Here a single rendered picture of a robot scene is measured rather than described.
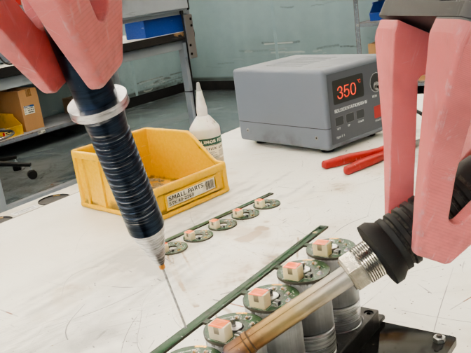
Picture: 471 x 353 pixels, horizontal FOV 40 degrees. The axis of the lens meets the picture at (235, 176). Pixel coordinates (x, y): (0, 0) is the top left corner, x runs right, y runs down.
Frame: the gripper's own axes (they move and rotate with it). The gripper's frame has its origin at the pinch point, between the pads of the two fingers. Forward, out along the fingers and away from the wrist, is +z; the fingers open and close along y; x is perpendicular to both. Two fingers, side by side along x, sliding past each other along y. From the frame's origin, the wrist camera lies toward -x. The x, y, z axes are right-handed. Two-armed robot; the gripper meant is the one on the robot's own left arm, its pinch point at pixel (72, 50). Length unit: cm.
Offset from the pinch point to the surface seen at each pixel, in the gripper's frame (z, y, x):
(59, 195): 33, 34, -38
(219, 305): 14.5, 1.1, -5.0
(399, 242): 10.0, -6.8, -4.1
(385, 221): 9.8, -6.3, -4.9
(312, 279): 15.3, -2.5, -7.5
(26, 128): 195, 284, -332
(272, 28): 218, 142, -519
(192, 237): 27.0, 11.6, -23.5
